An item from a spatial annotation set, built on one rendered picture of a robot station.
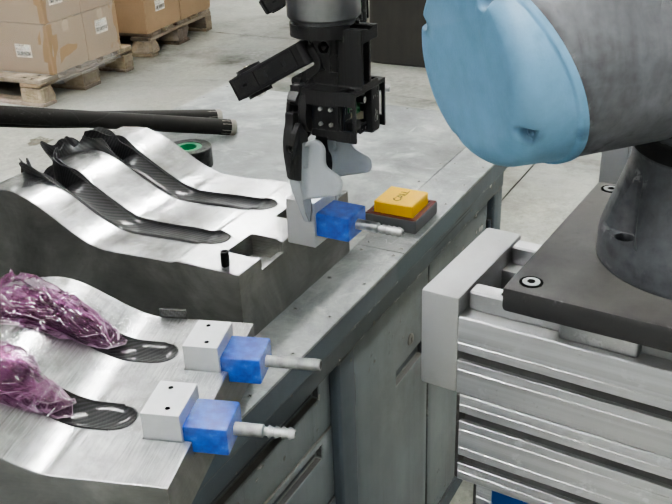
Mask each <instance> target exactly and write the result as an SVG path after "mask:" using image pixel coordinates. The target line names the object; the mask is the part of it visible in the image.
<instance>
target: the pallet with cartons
mask: <svg viewBox="0 0 672 504"><path fill-rule="evenodd" d="M114 4H115V10H116V17H117V24H118V31H119V38H120V41H122V42H133V44H132V51H131V52H132V56H133V57H155V56H157V55H159V52H158V51H160V47H159V45H158V44H172V45H180V44H182V43H184V42H186V41H188V40H190V38H189V37H187V33H188V31H205V32H206V31H209V30H211V29H212V21H211V15H210V14H211V12H210V9H209V8H210V0H114Z"/></svg>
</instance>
